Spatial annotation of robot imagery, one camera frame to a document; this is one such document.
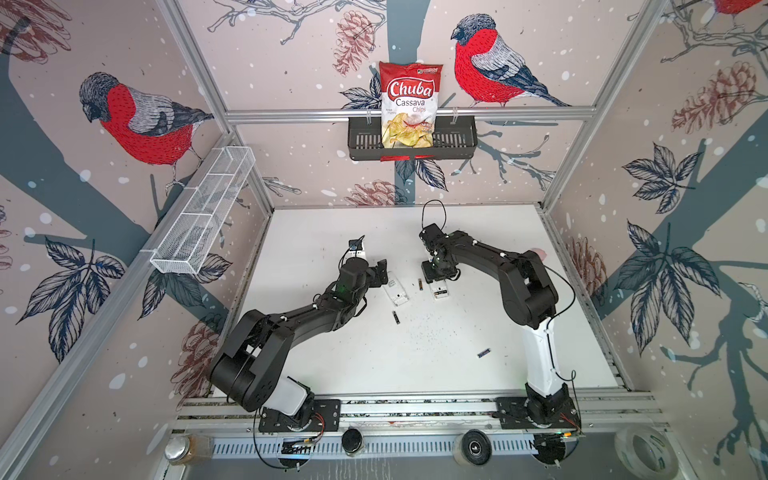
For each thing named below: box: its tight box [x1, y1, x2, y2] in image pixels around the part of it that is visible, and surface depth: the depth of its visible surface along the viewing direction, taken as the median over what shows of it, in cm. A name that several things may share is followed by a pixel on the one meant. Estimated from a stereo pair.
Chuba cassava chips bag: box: [379, 61, 444, 149], surface depth 86 cm
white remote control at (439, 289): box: [429, 280, 449, 300], surface depth 97 cm
